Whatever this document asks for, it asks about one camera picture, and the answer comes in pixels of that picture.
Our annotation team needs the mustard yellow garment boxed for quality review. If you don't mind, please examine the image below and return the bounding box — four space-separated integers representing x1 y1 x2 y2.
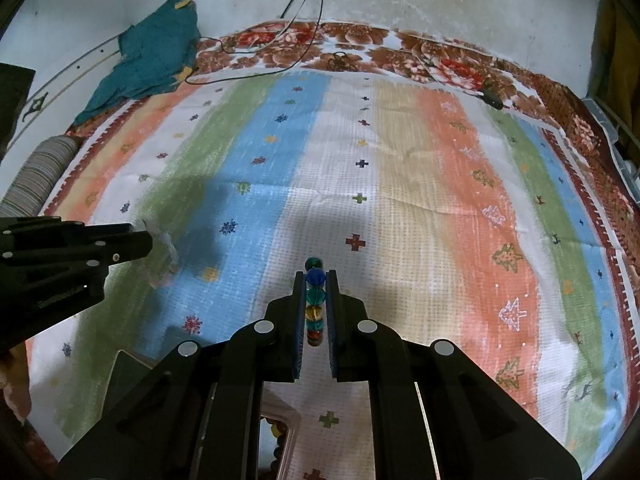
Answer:
597 0 640 111

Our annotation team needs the black charger plug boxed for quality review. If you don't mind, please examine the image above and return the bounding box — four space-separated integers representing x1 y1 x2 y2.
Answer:
477 87 506 111

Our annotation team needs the clear plastic bag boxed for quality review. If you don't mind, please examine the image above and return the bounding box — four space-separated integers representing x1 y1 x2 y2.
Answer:
140 217 181 288

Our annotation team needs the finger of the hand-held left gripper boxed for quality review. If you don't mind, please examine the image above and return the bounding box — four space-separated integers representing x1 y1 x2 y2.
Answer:
0 216 137 242
0 232 154 267

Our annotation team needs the silver metal tin box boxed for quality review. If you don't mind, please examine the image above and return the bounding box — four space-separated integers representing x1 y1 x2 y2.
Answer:
112 347 303 480

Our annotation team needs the striped rolled pillow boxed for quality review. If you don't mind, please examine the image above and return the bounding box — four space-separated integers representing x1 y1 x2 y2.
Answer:
0 135 83 218

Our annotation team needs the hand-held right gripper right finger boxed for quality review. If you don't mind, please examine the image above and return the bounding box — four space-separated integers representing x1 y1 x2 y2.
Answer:
325 270 583 480

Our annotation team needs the multicolour glass bead bracelet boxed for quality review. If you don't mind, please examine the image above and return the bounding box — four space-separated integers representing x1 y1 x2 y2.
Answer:
304 256 327 348

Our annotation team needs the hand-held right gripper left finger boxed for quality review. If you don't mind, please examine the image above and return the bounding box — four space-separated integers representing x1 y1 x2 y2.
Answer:
57 270 307 480

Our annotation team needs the teal cloth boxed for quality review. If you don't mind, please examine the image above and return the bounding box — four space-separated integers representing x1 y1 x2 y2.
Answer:
74 0 202 128

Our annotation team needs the person's left hand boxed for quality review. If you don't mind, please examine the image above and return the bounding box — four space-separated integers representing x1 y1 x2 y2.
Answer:
0 352 33 423

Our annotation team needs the small coiled black cable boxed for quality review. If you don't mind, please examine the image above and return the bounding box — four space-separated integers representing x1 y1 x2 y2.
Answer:
327 51 358 72

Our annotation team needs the striped pastel mat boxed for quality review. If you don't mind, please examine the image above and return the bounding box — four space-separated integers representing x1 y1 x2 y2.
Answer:
25 67 633 480

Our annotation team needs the white metal rack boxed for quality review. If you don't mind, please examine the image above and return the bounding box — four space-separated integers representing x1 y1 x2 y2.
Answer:
580 95 640 186

